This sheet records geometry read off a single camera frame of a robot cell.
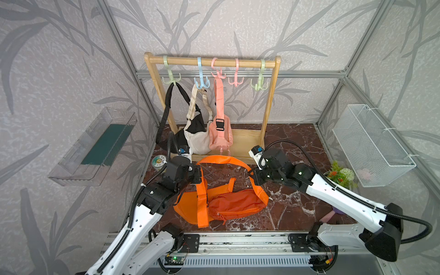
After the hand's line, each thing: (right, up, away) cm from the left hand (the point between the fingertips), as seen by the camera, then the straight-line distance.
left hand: (200, 167), depth 71 cm
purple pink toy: (+57, -25, +7) cm, 63 cm away
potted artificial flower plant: (+66, -5, +7) cm, 66 cm away
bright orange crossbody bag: (-8, -19, +8) cm, 23 cm away
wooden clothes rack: (+24, +8, +41) cm, 48 cm away
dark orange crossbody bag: (+12, -19, +7) cm, 24 cm away
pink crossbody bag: (+8, +15, +14) cm, 22 cm away
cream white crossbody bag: (-5, +10, +25) cm, 27 cm away
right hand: (+20, -3, +2) cm, 20 cm away
